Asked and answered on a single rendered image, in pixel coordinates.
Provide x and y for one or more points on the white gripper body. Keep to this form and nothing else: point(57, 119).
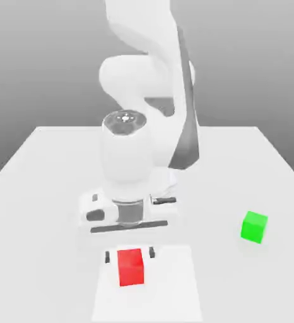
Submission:
point(129, 227)

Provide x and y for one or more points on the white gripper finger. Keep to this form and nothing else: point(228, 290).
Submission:
point(151, 252)
point(107, 257)

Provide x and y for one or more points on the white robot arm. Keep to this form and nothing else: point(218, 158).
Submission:
point(126, 156)

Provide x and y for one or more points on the small red cube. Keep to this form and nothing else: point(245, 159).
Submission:
point(130, 268)

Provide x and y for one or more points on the small green cube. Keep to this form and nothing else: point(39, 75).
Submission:
point(253, 228)

